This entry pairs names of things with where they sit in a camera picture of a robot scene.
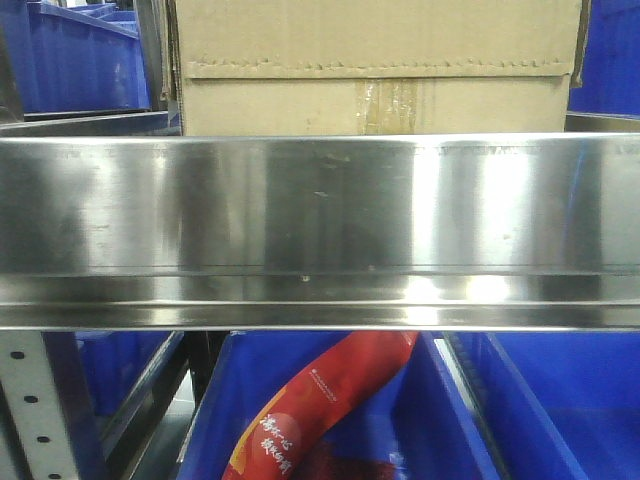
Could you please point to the brown cardboard box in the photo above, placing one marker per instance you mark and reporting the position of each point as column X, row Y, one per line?
column 374, row 67

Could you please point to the stainless steel shelf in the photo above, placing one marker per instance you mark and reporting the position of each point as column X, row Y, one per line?
column 508, row 231

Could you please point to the perforated grey shelf upright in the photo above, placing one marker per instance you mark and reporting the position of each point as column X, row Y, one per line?
column 28, row 384

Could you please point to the red printed package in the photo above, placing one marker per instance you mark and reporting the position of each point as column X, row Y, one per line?
column 319, row 396

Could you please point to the blue bin lower left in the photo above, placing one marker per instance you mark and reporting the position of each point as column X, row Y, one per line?
column 113, row 362

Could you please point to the blue bin lower right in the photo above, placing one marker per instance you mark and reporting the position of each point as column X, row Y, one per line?
column 558, row 405

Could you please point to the blue bin upper left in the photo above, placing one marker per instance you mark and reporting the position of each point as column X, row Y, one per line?
column 74, row 59

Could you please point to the blue bin upper right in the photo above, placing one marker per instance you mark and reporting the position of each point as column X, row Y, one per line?
column 610, row 74

